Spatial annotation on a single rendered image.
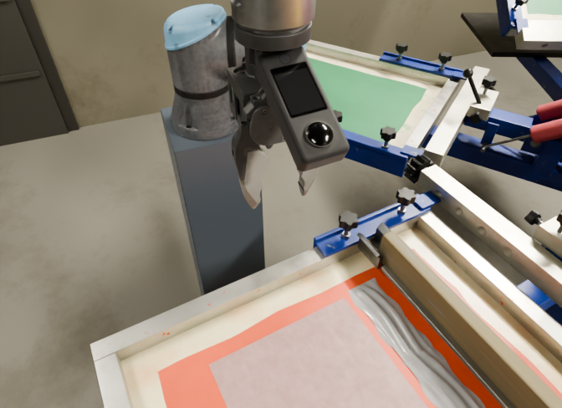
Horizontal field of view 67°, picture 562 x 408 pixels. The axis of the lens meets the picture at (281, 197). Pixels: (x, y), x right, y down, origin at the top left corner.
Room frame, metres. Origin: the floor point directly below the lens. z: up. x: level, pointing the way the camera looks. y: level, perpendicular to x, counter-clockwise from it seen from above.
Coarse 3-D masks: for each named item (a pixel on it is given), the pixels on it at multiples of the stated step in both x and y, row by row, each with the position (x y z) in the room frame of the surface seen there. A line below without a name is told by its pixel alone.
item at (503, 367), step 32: (384, 256) 0.57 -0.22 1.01; (416, 256) 0.53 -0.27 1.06; (416, 288) 0.48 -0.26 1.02; (448, 288) 0.45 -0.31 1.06; (448, 320) 0.41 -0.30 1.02; (480, 320) 0.39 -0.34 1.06; (480, 352) 0.35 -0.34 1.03; (512, 352) 0.33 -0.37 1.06; (512, 384) 0.29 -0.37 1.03; (544, 384) 0.28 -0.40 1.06
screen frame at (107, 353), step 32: (416, 224) 0.71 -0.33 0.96; (320, 256) 0.58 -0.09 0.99; (448, 256) 0.61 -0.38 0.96; (480, 256) 0.58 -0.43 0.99; (224, 288) 0.50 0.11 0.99; (256, 288) 0.50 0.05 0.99; (512, 288) 0.50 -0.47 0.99; (160, 320) 0.43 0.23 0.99; (192, 320) 0.43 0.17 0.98; (544, 320) 0.43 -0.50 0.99; (96, 352) 0.36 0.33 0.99; (128, 352) 0.37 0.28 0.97
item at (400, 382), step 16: (448, 352) 0.38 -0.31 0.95; (400, 368) 0.35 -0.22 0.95; (464, 368) 0.35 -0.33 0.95; (384, 384) 0.32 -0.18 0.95; (400, 384) 0.32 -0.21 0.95; (416, 384) 0.32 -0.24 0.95; (464, 384) 0.32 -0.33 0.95; (480, 384) 0.32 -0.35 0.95; (352, 400) 0.29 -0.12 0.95; (368, 400) 0.29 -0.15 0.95; (384, 400) 0.29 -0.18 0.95; (400, 400) 0.29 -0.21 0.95; (416, 400) 0.29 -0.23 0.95; (496, 400) 0.29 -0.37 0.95
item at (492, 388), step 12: (396, 276) 0.53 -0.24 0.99; (408, 300) 0.47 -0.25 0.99; (420, 312) 0.45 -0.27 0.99; (432, 324) 0.42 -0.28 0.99; (444, 336) 0.39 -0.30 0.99; (456, 348) 0.37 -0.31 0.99; (468, 360) 0.35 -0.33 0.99; (480, 372) 0.33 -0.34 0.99; (492, 384) 0.31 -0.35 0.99; (504, 396) 0.29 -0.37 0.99
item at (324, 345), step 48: (336, 288) 0.52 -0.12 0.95; (384, 288) 0.52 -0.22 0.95; (240, 336) 0.41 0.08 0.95; (288, 336) 0.41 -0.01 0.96; (336, 336) 0.41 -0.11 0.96; (432, 336) 0.41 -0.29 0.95; (192, 384) 0.32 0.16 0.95; (240, 384) 0.32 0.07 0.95; (288, 384) 0.32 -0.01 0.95; (336, 384) 0.32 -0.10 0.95
